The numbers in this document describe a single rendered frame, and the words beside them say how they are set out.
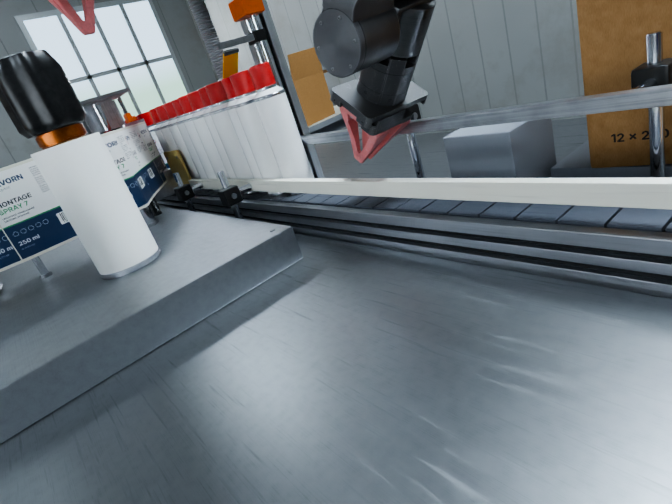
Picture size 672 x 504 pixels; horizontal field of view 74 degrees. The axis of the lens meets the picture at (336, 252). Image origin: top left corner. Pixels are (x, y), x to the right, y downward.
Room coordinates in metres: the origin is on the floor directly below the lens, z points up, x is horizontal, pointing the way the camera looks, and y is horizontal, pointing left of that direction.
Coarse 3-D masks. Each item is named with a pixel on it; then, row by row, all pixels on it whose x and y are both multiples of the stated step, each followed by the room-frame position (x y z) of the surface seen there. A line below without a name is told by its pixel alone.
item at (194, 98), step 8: (192, 96) 0.94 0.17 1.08; (192, 104) 0.95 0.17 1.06; (200, 104) 0.94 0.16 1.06; (200, 112) 0.94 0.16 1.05; (192, 120) 0.95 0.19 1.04; (200, 120) 0.93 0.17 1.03; (200, 128) 0.94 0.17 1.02; (200, 136) 0.94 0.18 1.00; (208, 136) 0.93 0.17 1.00; (208, 144) 0.93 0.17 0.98; (208, 152) 0.94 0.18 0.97; (216, 152) 0.93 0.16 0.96; (216, 160) 0.93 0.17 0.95; (216, 168) 0.94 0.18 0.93; (224, 168) 0.93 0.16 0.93; (216, 176) 0.95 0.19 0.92
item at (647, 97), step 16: (592, 96) 0.38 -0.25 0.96; (608, 96) 0.36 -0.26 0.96; (624, 96) 0.35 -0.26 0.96; (640, 96) 0.34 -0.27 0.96; (656, 96) 0.33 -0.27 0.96; (480, 112) 0.47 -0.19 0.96; (496, 112) 0.45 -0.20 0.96; (512, 112) 0.43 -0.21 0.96; (528, 112) 0.42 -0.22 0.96; (544, 112) 0.41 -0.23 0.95; (560, 112) 0.39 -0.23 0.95; (576, 112) 0.38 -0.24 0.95; (592, 112) 0.37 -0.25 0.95; (416, 128) 0.54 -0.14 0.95; (432, 128) 0.52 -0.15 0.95; (448, 128) 0.50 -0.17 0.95; (304, 144) 0.75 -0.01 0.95
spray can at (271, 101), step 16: (256, 80) 0.73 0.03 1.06; (272, 80) 0.73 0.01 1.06; (256, 96) 0.73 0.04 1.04; (272, 96) 0.72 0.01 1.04; (272, 112) 0.72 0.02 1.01; (288, 112) 0.73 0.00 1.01; (272, 128) 0.72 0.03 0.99; (288, 128) 0.72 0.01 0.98; (272, 144) 0.73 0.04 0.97; (288, 144) 0.72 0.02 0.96; (288, 160) 0.72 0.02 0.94; (304, 160) 0.73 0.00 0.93; (288, 176) 0.72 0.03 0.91; (304, 176) 0.72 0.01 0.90
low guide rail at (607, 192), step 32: (288, 192) 0.69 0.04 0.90; (320, 192) 0.62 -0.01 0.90; (352, 192) 0.56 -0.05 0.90; (384, 192) 0.50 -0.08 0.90; (416, 192) 0.46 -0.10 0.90; (448, 192) 0.43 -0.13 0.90; (480, 192) 0.39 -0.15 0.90; (512, 192) 0.37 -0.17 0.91; (544, 192) 0.34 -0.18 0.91; (576, 192) 0.32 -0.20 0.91; (608, 192) 0.30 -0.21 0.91; (640, 192) 0.28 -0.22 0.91
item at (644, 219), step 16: (208, 192) 1.01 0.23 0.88; (256, 192) 0.84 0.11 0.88; (368, 208) 0.54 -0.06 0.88; (384, 208) 0.51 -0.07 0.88; (400, 208) 0.49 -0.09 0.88; (416, 208) 0.48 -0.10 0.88; (432, 208) 0.46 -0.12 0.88; (448, 208) 0.44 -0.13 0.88; (464, 208) 0.43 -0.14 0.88; (480, 208) 0.41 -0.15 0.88; (496, 208) 0.40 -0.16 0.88; (512, 208) 0.39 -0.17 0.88; (528, 208) 0.38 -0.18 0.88; (544, 208) 0.37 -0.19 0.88; (560, 208) 0.36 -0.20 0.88; (576, 208) 0.35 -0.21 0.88; (592, 208) 0.34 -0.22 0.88; (608, 208) 0.33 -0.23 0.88; (624, 208) 0.32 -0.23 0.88; (640, 208) 0.31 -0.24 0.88; (576, 224) 0.32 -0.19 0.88; (592, 224) 0.31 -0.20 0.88; (608, 224) 0.30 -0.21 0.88; (624, 224) 0.29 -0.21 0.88; (640, 224) 0.29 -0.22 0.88; (656, 224) 0.28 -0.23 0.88
